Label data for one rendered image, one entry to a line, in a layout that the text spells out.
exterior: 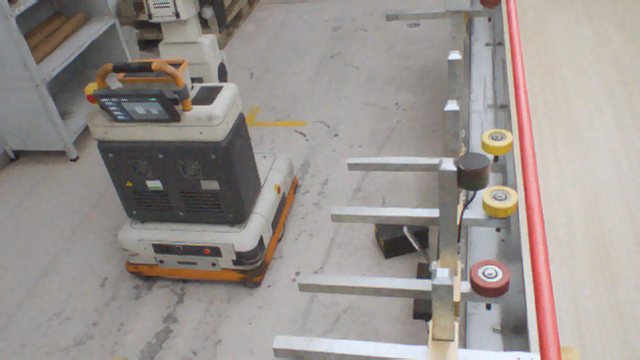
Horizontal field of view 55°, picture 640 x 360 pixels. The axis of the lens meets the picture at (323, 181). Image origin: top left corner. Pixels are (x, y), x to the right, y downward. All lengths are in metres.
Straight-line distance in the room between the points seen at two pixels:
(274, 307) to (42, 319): 1.00
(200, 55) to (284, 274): 0.97
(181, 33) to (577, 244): 1.70
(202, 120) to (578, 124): 1.22
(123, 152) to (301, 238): 0.88
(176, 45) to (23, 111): 1.45
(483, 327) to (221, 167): 1.16
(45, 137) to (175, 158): 1.59
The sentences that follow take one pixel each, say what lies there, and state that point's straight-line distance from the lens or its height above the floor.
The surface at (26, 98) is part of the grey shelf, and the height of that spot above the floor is 0.42.
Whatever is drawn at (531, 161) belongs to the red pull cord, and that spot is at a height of 1.64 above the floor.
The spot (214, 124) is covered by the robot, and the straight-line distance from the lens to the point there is 2.19.
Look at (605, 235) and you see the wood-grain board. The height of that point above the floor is 0.90.
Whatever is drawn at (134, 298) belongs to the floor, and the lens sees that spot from 2.77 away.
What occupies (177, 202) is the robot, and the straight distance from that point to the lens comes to 2.49.
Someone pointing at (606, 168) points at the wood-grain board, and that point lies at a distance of 1.62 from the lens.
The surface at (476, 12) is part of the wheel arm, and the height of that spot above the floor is 0.84.
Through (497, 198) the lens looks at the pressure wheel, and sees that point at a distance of 1.49.
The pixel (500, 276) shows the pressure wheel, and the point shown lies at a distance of 1.31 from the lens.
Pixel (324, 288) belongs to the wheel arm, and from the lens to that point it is 1.37.
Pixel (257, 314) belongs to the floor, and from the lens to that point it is 2.51.
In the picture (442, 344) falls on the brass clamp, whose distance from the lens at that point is 1.10.
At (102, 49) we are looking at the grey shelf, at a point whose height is 0.29.
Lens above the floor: 1.85
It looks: 37 degrees down
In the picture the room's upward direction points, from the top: 9 degrees counter-clockwise
